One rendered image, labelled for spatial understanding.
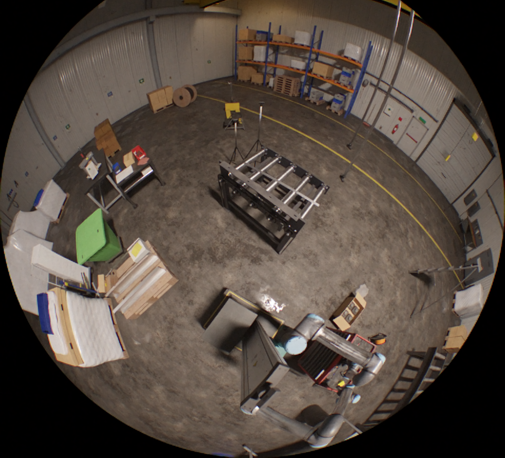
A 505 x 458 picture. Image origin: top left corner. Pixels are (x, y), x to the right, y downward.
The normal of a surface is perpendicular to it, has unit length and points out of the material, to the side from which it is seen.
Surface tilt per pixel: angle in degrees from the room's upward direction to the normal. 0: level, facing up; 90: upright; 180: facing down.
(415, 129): 90
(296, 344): 5
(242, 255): 0
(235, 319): 0
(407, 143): 90
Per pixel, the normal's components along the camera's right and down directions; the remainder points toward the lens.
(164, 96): 0.69, 0.62
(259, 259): 0.05, -0.54
